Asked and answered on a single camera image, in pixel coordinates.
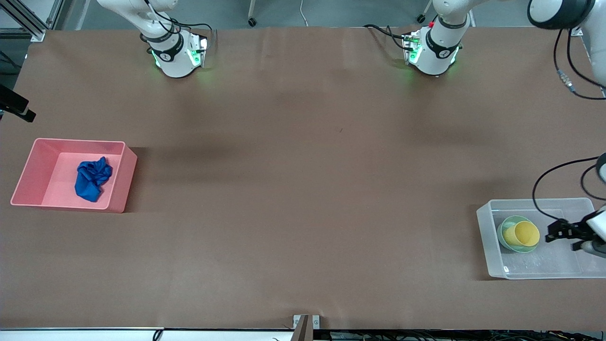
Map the yellow cup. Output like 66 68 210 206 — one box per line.
503 220 540 248

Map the mint green bowl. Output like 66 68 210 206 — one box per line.
497 215 538 253

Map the blue cloth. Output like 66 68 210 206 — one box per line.
74 157 113 203

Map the clear plastic storage box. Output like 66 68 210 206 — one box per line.
476 197 606 280

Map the pink plastic bin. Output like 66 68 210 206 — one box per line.
10 138 138 214

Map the black bar-shaped device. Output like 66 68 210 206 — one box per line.
0 84 37 123

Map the short black looped cable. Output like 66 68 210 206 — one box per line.
581 163 601 199

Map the long black looped cable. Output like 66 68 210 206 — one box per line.
532 156 602 223

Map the black cable with connector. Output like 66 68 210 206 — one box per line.
554 28 606 100

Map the grey metal bracket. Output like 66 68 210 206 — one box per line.
293 314 321 341

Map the black left base cable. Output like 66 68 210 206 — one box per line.
364 24 410 50

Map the white table edge rail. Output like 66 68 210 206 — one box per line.
0 327 295 341

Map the aluminium frame profile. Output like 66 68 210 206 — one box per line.
0 0 64 42

